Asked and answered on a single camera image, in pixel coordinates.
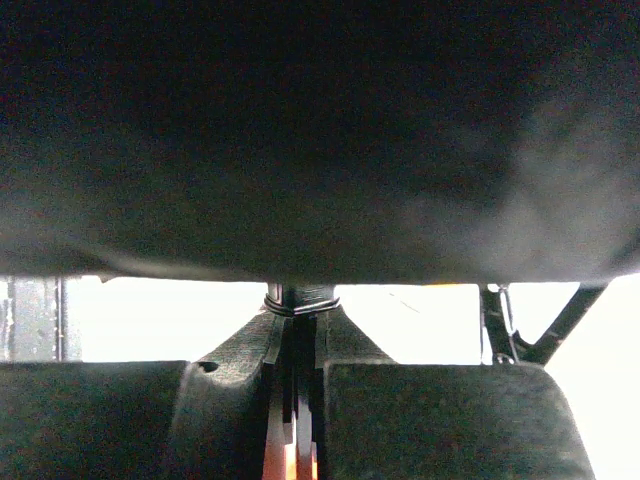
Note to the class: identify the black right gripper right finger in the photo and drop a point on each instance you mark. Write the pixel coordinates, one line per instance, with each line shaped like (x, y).
(383, 420)

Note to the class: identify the pink folding umbrella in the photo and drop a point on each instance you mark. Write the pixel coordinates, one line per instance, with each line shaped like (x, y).
(459, 178)

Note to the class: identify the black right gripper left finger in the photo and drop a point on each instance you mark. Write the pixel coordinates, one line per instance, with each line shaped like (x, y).
(143, 420)

